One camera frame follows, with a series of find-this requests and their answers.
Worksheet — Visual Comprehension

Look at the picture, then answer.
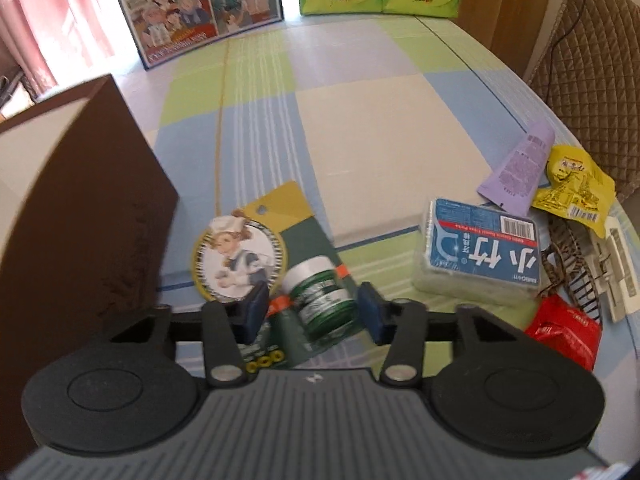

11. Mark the white hair clip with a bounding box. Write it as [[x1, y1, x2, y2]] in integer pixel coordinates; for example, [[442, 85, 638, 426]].
[[587, 217, 640, 323]]

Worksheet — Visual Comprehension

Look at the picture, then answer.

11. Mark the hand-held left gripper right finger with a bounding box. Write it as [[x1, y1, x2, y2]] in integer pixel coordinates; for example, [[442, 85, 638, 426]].
[[356, 282, 526, 388]]

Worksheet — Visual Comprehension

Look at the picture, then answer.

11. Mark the brown quilted chair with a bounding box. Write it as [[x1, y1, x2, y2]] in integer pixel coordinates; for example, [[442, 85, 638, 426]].
[[525, 0, 640, 201]]

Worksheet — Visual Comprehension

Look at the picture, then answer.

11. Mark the leopard print hair claw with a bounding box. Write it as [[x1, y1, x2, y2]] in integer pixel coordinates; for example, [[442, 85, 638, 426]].
[[542, 217, 608, 331]]

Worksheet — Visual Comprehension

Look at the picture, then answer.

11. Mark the blue printed milk carton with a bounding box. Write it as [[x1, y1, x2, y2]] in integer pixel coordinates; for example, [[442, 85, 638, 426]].
[[104, 0, 285, 71]]

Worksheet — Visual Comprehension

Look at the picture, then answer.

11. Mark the black cable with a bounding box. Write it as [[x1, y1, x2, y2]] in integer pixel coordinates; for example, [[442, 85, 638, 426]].
[[542, 0, 603, 106]]

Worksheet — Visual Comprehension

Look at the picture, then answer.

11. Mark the red snack packet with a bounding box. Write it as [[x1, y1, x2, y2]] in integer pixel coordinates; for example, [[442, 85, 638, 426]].
[[524, 294, 603, 373]]

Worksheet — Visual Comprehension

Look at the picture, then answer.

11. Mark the yellow snack packet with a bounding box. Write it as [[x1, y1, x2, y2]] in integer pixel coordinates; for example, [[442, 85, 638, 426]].
[[531, 145, 617, 233]]

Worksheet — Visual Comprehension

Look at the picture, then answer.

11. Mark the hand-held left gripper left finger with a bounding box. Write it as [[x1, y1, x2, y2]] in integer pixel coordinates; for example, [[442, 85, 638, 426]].
[[102, 282, 273, 388]]

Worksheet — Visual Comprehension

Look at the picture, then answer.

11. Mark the pink curtain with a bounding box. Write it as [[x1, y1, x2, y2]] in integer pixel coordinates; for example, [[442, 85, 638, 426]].
[[0, 0, 116, 93]]

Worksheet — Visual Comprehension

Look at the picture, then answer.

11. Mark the desktop with checked cloth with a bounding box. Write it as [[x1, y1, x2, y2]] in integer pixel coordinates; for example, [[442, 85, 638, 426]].
[[112, 12, 640, 461]]

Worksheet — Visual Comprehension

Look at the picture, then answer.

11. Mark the purple tube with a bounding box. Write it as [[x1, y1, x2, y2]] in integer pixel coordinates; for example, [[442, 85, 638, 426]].
[[476, 121, 556, 213]]

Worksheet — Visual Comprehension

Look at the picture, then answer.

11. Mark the brown storage box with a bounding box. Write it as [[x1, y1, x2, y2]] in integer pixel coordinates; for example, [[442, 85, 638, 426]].
[[0, 74, 180, 463]]

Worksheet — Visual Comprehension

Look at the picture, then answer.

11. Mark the green package with cartoon label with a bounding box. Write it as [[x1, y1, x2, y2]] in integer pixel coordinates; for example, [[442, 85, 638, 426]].
[[191, 181, 363, 372]]

